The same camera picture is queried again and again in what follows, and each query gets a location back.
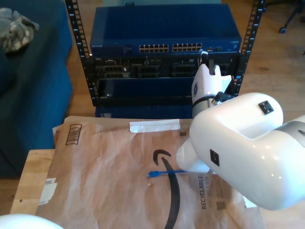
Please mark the black office chair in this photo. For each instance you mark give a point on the black office chair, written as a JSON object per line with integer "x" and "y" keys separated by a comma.
{"x": 282, "y": 30}

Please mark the brown packing paper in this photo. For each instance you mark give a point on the brown packing paper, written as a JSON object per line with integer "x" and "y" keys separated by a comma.
{"x": 107, "y": 190}

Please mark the black rack shelf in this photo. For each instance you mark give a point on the black rack shelf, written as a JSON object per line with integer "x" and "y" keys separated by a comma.
{"x": 155, "y": 100}

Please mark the black rack frame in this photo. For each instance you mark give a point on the black rack frame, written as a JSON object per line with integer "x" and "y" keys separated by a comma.
{"x": 76, "y": 31}

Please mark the blue network switch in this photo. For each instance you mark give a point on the blue network switch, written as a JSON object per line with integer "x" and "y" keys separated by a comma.
{"x": 164, "y": 26}

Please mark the long white tape strip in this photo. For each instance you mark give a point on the long white tape strip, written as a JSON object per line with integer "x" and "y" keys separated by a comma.
{"x": 155, "y": 126}

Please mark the black rack server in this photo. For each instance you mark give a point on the black rack server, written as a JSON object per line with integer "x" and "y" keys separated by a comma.
{"x": 164, "y": 62}

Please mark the camouflage cloth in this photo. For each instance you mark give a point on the camouflage cloth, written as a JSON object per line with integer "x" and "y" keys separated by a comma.
{"x": 16, "y": 31}

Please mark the blue sofa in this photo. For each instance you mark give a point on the blue sofa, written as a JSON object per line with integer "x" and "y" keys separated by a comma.
{"x": 35, "y": 95}

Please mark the white shipping label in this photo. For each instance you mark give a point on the white shipping label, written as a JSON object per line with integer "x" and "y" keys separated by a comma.
{"x": 47, "y": 193}

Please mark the short white tape strip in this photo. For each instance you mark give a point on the short white tape strip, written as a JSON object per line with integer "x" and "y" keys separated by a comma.
{"x": 249, "y": 204}

